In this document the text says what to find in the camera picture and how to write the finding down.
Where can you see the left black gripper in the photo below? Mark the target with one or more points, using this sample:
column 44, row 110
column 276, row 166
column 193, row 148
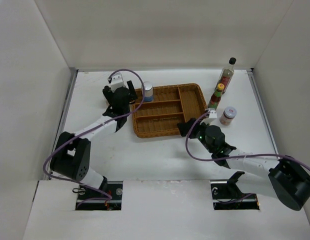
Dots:
column 109, row 94

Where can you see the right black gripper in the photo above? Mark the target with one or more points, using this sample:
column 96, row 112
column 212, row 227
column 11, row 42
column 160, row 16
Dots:
column 184, row 127

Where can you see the black-capped shaker blue label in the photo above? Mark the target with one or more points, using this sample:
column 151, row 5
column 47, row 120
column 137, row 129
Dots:
column 147, row 91

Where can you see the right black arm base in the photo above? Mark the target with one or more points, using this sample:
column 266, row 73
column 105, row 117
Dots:
column 227, row 196

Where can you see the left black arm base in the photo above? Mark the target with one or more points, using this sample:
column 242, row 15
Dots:
column 109, row 198

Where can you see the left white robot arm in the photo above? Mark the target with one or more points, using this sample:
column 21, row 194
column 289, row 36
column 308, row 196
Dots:
column 73, row 160

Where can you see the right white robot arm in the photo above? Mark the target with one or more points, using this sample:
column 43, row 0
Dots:
column 287, row 179

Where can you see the brown wicker divided basket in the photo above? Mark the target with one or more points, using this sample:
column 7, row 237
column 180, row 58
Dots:
column 171, row 105

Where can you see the yellow-capped red sauce bottle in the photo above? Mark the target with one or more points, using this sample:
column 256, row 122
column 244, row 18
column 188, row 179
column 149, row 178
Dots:
column 216, row 97

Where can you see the short red-labelled jar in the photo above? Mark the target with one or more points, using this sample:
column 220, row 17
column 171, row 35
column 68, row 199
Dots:
column 228, row 115

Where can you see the tall black-capped sauce bottle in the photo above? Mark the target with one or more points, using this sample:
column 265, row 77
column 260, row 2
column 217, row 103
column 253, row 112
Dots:
column 227, row 74

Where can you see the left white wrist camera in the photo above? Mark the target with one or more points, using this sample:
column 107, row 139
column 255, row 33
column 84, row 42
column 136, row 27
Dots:
column 116, row 81

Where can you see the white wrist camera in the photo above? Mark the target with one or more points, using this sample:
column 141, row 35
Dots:
column 210, row 116
column 116, row 81

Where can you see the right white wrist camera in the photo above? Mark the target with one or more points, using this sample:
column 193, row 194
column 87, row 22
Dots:
column 210, row 116

